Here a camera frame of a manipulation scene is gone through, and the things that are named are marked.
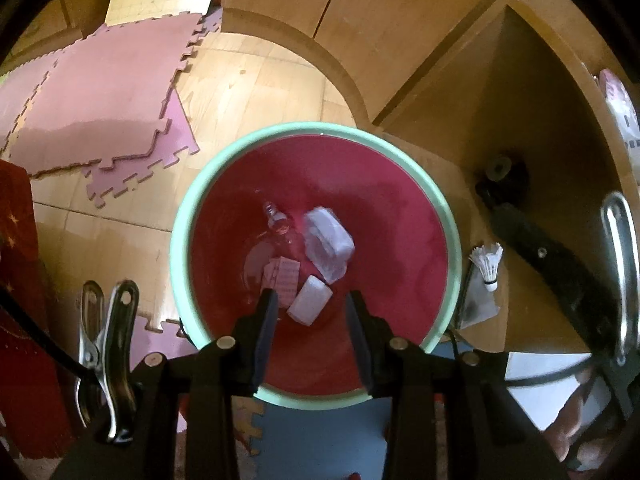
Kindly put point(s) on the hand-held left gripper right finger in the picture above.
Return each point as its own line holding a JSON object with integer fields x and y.
{"x": 357, "y": 345}

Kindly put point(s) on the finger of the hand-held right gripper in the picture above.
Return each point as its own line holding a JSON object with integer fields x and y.
{"x": 550, "y": 265}

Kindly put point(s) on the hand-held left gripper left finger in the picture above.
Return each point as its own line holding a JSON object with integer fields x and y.
{"x": 265, "y": 335}

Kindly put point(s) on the small white packet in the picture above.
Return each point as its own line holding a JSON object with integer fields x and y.
{"x": 310, "y": 300}

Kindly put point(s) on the pink paper slip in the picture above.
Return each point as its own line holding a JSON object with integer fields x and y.
{"x": 285, "y": 277}

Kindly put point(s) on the red bin with green rim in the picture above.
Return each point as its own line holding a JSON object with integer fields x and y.
{"x": 400, "y": 260}

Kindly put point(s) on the clear plastic bottle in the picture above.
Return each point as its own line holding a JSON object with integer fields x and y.
{"x": 277, "y": 222}

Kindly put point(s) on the wooden corner shelf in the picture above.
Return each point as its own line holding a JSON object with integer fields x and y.
{"x": 550, "y": 110}

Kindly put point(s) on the person's right hand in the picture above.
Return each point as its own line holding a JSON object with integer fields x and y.
{"x": 565, "y": 425}

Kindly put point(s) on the white shuttlecock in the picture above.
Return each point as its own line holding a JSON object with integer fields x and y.
{"x": 487, "y": 265}

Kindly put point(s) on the metal spring clamp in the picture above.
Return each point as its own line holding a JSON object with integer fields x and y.
{"x": 117, "y": 360}
{"x": 608, "y": 240}

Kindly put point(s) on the grey pouch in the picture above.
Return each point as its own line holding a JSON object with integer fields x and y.
{"x": 475, "y": 307}

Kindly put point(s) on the light pink foam tile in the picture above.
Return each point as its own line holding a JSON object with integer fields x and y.
{"x": 165, "y": 335}

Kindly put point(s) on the black round device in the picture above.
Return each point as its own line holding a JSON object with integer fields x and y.
{"x": 500, "y": 172}

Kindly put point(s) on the pink and white packet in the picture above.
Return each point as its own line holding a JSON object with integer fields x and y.
{"x": 617, "y": 105}

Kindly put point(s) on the lilac foam mat tile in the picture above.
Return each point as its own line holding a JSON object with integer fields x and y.
{"x": 150, "y": 165}

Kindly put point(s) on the red star print cloth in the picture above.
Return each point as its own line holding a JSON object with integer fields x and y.
{"x": 25, "y": 385}

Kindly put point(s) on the pink foam mat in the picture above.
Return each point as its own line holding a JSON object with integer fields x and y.
{"x": 100, "y": 95}

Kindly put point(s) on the wooden cupboard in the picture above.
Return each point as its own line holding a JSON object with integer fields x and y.
{"x": 375, "y": 10}

